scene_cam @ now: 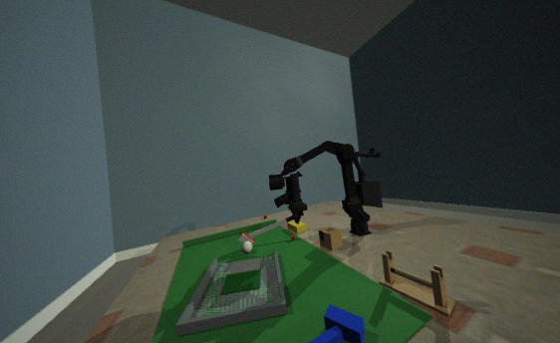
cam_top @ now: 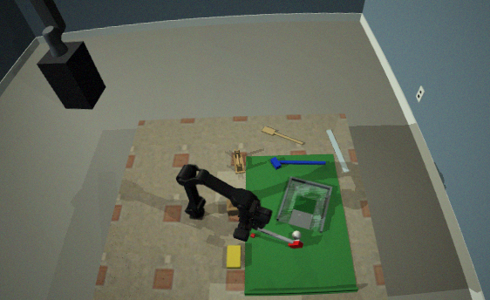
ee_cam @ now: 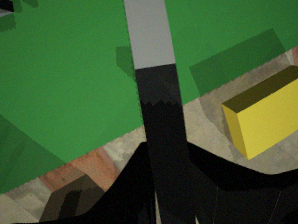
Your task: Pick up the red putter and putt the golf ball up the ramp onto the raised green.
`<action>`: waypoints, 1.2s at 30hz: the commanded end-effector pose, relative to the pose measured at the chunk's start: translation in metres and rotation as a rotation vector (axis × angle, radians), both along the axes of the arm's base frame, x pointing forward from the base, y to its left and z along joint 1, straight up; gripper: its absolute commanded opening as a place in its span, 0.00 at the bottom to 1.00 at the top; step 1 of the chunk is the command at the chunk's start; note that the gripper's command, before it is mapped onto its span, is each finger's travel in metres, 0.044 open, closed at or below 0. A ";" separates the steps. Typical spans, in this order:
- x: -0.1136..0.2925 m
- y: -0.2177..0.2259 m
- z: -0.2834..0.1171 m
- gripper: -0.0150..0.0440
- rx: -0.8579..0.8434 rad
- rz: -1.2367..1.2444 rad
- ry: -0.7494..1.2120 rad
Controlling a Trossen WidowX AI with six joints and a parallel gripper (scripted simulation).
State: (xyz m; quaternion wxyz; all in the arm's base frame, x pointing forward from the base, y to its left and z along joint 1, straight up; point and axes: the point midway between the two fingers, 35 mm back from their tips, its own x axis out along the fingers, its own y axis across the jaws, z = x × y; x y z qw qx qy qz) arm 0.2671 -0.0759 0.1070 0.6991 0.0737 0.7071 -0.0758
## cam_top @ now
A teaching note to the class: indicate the tan cube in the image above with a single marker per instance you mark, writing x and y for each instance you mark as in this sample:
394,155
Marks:
231,209

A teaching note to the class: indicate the green mat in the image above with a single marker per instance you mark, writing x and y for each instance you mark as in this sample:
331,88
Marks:
325,260

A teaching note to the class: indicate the white golf ball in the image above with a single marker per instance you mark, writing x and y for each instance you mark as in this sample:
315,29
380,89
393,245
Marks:
296,235

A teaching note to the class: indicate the blue golf putter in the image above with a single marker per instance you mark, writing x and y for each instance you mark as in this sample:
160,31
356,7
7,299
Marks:
277,164

